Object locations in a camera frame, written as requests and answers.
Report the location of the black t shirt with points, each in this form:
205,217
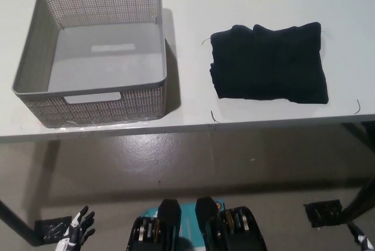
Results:
269,66

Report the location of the grey perforated plastic basket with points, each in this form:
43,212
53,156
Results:
38,66

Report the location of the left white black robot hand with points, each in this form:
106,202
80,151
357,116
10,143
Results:
76,229

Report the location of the black floor tape patch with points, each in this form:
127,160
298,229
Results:
51,229
322,213

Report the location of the black ribbed robot body block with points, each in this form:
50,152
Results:
211,218
170,215

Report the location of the dark metal table leg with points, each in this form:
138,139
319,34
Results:
361,201
17,223

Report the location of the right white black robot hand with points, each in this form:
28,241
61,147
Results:
364,240

